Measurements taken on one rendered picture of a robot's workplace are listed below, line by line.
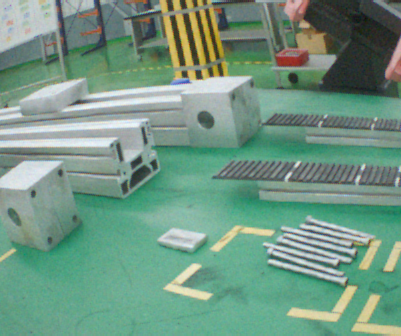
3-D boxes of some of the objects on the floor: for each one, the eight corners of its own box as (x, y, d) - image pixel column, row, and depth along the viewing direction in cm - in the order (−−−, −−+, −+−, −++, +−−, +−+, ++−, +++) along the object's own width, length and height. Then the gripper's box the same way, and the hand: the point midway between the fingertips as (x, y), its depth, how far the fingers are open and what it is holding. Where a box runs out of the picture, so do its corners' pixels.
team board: (-9, 117, 642) (-28, 5, 570) (8, 106, 686) (-9, 0, 614) (62, 98, 595) (42, -30, 523) (79, 87, 639) (60, -32, 567)
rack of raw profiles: (43, 65, 1148) (33, -6, 1067) (67, 54, 1213) (57, -13, 1132) (130, 46, 953) (114, -41, 872) (158, 35, 1018) (142, -45, 936)
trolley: (380, 83, 393) (360, -19, 356) (380, 100, 348) (357, -18, 311) (280, 82, 438) (256, -16, 400) (264, 99, 392) (237, -14, 355)
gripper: (404, 55, 48) (395, 114, 38) (304, -6, 51) (259, 31, 40) (422, 14, 43) (422, 58, 33) (319, -46, 46) (279, -26, 35)
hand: (344, 39), depth 37 cm, fingers open, 9 cm apart
